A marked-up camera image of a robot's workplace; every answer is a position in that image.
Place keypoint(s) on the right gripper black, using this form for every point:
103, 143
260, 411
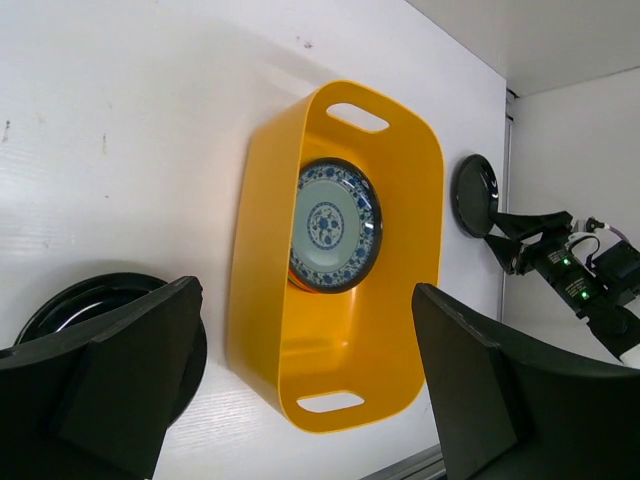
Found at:
538, 243

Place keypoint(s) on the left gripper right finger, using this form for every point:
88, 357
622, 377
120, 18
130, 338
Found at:
509, 406

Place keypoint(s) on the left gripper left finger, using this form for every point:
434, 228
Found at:
94, 401

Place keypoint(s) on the black plate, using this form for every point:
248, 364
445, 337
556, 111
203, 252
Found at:
104, 293
474, 195

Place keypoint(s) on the blue patterned plate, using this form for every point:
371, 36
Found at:
337, 226

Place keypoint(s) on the orange plate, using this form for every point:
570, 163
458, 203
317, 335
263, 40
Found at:
299, 284

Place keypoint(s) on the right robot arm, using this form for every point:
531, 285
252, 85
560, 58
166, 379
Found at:
608, 319

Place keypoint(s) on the yellow plastic bin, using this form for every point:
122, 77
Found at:
331, 362

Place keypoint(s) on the aluminium front rail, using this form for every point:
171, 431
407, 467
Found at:
427, 464

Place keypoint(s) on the aluminium side rail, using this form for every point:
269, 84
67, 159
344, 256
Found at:
506, 187

